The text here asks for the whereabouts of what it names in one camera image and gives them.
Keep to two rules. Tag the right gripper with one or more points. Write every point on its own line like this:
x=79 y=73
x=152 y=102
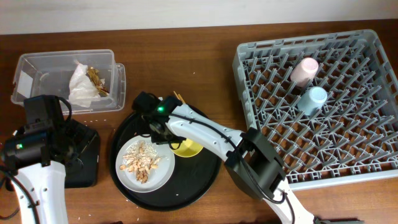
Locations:
x=155 y=137

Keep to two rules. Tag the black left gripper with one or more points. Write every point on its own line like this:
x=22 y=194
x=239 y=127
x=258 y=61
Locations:
x=64 y=130

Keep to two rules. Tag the pile of nuts and oats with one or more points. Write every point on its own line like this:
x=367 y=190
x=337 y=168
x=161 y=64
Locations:
x=140 y=159

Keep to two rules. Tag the yellow bowl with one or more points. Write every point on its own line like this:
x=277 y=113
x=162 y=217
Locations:
x=186 y=148

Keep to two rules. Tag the grey plate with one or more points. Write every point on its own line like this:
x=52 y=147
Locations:
x=157 y=178

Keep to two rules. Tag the white tissue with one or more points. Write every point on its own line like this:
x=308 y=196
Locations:
x=82 y=89

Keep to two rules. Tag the gold coffee sachet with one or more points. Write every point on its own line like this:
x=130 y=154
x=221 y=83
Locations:
x=98 y=83

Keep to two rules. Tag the blue cup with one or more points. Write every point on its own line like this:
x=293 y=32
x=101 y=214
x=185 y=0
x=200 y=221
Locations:
x=312 y=100

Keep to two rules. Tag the pink cup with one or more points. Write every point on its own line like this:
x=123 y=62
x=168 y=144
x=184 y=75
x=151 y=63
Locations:
x=304 y=72

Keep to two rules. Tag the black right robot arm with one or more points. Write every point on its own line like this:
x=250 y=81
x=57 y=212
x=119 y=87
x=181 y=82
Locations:
x=250 y=159

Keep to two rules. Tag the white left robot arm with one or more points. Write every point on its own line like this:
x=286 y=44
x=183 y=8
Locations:
x=40 y=192

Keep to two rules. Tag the grey dishwasher rack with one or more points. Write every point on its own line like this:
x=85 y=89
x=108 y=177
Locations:
x=353 y=136

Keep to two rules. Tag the black rectangular tray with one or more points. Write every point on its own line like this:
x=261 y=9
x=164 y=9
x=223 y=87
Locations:
x=83 y=171

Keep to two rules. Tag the round black tray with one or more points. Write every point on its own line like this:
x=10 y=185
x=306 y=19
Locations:
x=191 y=178

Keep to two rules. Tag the clear plastic bin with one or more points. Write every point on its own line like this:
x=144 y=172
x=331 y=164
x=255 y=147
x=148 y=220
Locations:
x=49 y=73

